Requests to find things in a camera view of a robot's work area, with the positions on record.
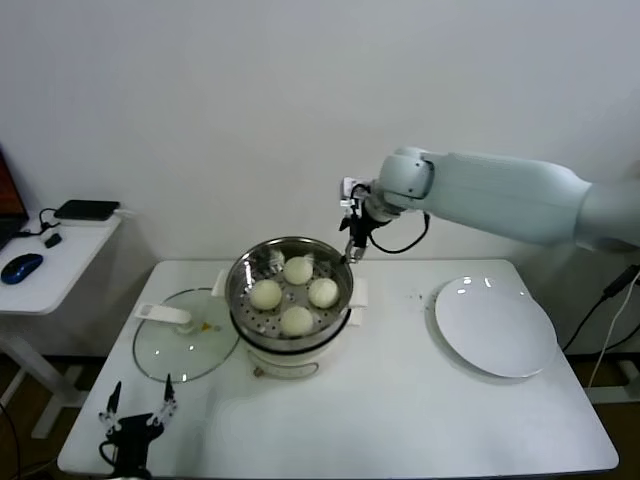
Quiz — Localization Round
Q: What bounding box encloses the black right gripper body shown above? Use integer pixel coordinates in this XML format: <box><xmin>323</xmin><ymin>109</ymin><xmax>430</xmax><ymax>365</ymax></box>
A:
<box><xmin>347</xmin><ymin>202</ymin><xmax>377</xmax><ymax>249</ymax></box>

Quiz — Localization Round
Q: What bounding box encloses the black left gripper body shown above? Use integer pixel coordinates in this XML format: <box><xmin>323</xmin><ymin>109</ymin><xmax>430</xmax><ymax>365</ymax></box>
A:
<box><xmin>110</xmin><ymin>414</ymin><xmax>165</xmax><ymax>466</ymax></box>

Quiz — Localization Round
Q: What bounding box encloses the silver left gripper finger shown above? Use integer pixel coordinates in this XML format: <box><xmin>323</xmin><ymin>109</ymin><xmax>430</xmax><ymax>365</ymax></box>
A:
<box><xmin>148</xmin><ymin>373</ymin><xmax>179</xmax><ymax>427</ymax></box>
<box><xmin>98</xmin><ymin>381</ymin><xmax>123</xmax><ymax>435</ymax></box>

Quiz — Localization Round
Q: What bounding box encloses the white steamed baozi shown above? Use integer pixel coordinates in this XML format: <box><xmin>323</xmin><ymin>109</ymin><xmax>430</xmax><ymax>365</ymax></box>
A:
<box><xmin>283</xmin><ymin>256</ymin><xmax>314</xmax><ymax>285</ymax></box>
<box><xmin>279</xmin><ymin>305</ymin><xmax>315</xmax><ymax>337</ymax></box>
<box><xmin>249</xmin><ymin>278</ymin><xmax>283</xmax><ymax>310</ymax></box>
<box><xmin>307</xmin><ymin>277</ymin><xmax>340</xmax><ymax>309</ymax></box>

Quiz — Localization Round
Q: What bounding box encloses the perforated steel steamer basket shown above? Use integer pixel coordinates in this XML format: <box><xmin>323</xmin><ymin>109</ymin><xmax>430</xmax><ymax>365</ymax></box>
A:
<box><xmin>210</xmin><ymin>235</ymin><xmax>370</xmax><ymax>354</ymax></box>

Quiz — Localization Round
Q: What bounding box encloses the white side desk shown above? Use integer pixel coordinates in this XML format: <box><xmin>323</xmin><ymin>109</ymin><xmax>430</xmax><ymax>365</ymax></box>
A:
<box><xmin>0</xmin><ymin>212</ymin><xmax>124</xmax><ymax>441</ymax></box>

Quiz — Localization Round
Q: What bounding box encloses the white round plate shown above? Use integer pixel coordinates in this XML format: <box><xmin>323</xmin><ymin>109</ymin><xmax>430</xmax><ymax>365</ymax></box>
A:
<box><xmin>424</xmin><ymin>276</ymin><xmax>559</xmax><ymax>379</ymax></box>

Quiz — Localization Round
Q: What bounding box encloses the blue computer mouse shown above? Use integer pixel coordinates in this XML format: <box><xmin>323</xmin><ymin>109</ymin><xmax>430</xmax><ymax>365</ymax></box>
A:
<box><xmin>0</xmin><ymin>253</ymin><xmax>44</xmax><ymax>286</ymax></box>

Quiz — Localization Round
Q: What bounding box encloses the black flat box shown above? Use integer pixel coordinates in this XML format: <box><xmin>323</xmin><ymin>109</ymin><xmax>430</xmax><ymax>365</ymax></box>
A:
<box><xmin>52</xmin><ymin>200</ymin><xmax>120</xmax><ymax>222</ymax></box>

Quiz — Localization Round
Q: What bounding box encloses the laptop with red screen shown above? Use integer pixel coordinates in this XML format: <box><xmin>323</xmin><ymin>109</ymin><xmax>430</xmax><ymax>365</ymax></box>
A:
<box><xmin>0</xmin><ymin>144</ymin><xmax>29</xmax><ymax>251</ymax></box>

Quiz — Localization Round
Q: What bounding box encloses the white floor stand foot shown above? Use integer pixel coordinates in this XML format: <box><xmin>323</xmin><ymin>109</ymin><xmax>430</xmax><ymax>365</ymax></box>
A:
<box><xmin>584</xmin><ymin>359</ymin><xmax>640</xmax><ymax>404</ymax></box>

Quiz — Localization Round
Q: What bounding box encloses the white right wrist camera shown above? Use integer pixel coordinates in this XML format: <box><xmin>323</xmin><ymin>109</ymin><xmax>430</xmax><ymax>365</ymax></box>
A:
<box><xmin>339</xmin><ymin>177</ymin><xmax>374</xmax><ymax>201</ymax></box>

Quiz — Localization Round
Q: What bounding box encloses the glass lid with white handle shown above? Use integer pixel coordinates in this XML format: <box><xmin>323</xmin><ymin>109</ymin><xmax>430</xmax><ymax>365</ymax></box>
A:
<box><xmin>131</xmin><ymin>287</ymin><xmax>241</xmax><ymax>385</ymax></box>

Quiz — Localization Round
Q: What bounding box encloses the black desk cable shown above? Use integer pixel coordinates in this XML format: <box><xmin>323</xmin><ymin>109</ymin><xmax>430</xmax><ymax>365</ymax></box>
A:
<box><xmin>14</xmin><ymin>207</ymin><xmax>64</xmax><ymax>241</ymax></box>

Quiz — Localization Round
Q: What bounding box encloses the black power cable with plug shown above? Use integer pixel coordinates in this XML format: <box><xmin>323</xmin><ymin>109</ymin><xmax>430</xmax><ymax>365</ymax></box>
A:
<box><xmin>563</xmin><ymin>266</ymin><xmax>640</xmax><ymax>352</ymax></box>

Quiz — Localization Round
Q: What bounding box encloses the white hanging cable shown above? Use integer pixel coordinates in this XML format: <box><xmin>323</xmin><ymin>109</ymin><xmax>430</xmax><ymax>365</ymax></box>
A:
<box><xmin>589</xmin><ymin>279</ymin><xmax>640</xmax><ymax>390</ymax></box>

